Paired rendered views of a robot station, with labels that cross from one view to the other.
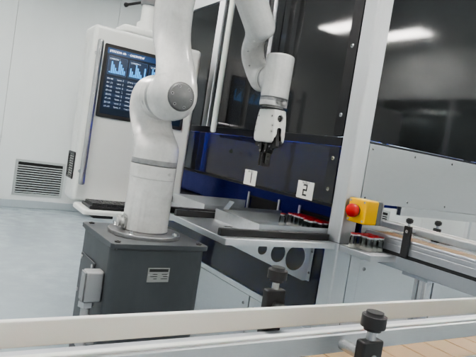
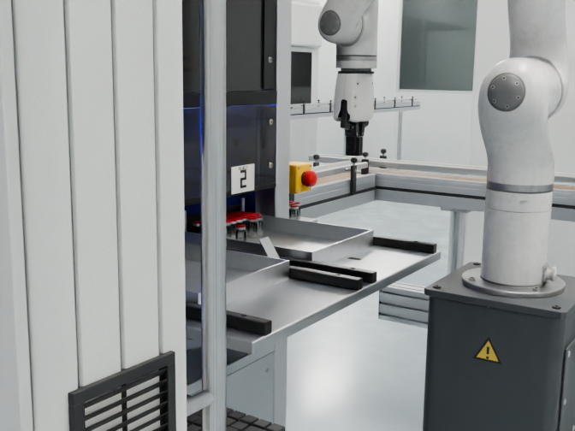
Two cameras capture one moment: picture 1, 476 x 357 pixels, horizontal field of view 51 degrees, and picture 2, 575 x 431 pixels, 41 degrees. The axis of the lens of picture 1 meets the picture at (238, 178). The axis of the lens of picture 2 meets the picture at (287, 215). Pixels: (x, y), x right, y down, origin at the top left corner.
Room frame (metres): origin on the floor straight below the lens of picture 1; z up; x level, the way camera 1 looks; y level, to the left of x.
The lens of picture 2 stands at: (2.29, 1.33, 1.25)
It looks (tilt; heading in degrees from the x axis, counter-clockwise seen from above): 11 degrees down; 246
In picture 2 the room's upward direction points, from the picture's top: 1 degrees clockwise
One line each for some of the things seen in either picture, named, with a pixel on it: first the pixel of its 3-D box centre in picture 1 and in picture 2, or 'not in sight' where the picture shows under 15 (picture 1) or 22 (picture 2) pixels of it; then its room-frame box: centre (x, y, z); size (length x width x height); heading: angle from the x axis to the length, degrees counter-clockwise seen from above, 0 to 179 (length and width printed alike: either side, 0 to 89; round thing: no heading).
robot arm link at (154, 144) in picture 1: (155, 119); (518, 125); (1.34, 0.24, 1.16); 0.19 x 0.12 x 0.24; 33
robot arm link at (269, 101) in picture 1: (273, 103); (356, 63); (1.50, -0.07, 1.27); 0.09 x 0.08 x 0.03; 33
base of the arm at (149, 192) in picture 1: (149, 199); (515, 236); (1.31, 0.22, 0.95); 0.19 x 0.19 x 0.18
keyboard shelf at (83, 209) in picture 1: (128, 210); not in sight; (2.12, 0.44, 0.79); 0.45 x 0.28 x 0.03; 121
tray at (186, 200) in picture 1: (226, 206); (171, 270); (1.92, 0.03, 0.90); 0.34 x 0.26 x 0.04; 123
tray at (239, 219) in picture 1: (278, 224); (275, 238); (1.64, -0.16, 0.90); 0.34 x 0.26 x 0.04; 123
